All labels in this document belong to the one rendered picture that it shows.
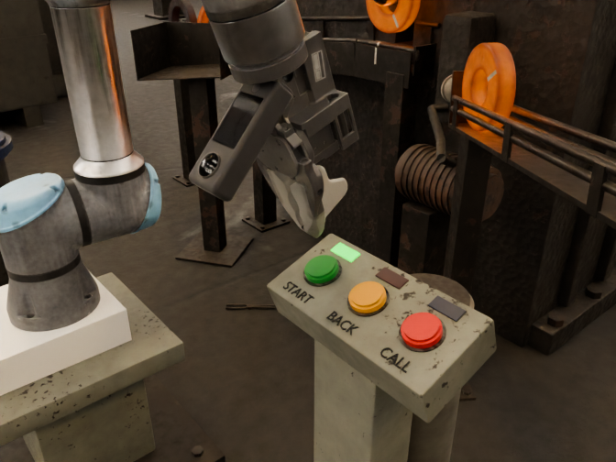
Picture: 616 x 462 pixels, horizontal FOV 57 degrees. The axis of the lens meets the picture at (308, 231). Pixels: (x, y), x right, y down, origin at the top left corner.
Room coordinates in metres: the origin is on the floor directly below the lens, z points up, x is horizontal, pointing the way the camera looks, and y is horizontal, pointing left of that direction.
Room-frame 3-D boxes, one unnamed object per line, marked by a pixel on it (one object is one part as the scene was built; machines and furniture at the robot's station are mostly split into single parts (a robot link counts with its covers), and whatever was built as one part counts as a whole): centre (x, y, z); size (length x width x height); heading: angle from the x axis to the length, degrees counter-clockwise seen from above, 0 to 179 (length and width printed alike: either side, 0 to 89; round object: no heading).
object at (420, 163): (1.16, -0.31, 0.27); 0.22 x 0.13 x 0.53; 39
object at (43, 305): (0.84, 0.45, 0.41); 0.15 x 0.15 x 0.10
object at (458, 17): (1.33, -0.36, 0.68); 0.11 x 0.08 x 0.24; 129
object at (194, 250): (1.72, 0.34, 0.36); 0.26 x 0.20 x 0.72; 74
